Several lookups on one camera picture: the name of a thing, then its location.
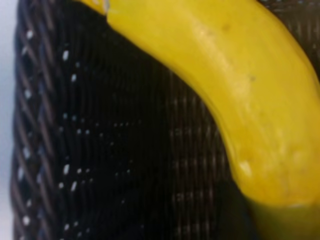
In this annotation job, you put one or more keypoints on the yellow banana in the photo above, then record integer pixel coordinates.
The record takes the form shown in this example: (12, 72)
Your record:
(237, 75)

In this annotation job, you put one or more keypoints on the dark brown wicker basket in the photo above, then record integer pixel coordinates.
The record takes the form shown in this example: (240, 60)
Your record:
(112, 150)

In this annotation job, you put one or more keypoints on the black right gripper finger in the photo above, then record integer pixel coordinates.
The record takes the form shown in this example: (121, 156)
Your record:
(287, 222)

